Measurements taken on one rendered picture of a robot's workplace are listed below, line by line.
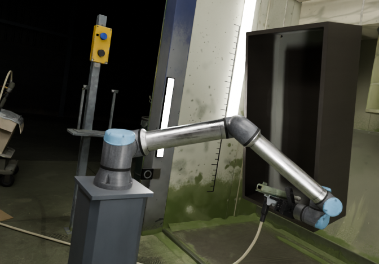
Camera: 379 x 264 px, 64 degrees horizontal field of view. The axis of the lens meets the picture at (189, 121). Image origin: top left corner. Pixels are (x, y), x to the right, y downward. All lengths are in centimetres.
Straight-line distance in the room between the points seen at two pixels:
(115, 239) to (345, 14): 264
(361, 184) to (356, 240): 49
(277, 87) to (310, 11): 120
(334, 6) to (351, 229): 197
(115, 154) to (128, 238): 41
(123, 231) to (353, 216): 198
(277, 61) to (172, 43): 80
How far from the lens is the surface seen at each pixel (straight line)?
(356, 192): 303
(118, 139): 148
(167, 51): 242
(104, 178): 152
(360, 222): 291
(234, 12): 283
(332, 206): 162
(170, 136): 162
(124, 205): 151
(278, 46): 244
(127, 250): 162
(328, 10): 331
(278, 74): 244
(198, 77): 255
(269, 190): 191
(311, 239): 300
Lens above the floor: 110
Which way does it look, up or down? 3 degrees down
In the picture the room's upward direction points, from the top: 9 degrees clockwise
